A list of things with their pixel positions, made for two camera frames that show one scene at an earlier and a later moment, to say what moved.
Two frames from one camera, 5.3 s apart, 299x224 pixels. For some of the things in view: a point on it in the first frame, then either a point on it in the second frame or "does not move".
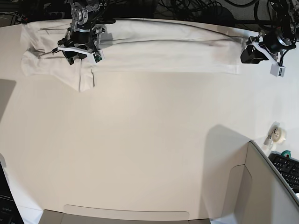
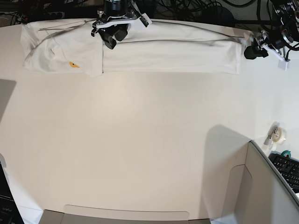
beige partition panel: x=256 y=195 does not move
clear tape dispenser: x=275 y=136 does not move
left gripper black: x=70 y=55 -> x=110 y=33
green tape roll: x=287 y=153 does not move
